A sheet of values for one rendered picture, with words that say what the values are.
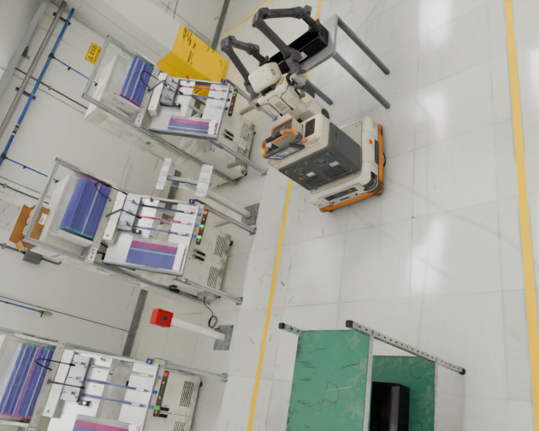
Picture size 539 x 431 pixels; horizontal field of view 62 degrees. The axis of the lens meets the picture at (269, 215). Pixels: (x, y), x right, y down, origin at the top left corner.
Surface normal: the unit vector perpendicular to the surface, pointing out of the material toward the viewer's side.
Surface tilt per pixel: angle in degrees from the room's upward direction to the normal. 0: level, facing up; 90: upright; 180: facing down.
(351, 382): 0
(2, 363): 90
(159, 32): 90
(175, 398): 90
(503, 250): 0
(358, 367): 0
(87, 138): 90
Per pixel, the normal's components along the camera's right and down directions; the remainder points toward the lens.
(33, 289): 0.69, -0.19
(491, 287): -0.71, -0.40
